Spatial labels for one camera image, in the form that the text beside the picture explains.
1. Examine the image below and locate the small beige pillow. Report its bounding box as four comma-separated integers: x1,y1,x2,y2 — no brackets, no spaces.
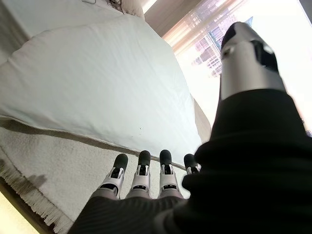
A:
121,0,145,19

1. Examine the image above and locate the white fringed shag rug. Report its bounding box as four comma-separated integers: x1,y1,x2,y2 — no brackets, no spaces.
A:
0,126,191,229

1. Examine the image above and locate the city skyline window backdrop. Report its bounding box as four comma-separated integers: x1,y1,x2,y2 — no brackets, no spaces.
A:
160,0,312,137

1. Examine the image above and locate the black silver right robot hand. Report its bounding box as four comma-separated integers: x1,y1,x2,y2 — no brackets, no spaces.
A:
68,21,312,234

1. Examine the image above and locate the grey woven fringed cushion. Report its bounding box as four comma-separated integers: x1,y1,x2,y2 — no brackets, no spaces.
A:
106,0,127,11

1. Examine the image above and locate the white fitted bed sheet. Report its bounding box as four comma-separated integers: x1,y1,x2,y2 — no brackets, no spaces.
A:
7,0,138,39

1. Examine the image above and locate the white duvet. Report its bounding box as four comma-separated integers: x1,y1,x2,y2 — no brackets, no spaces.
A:
0,16,203,169

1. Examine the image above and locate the sheer striped curtain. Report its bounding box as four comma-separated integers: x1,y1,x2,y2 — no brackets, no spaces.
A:
145,0,234,52

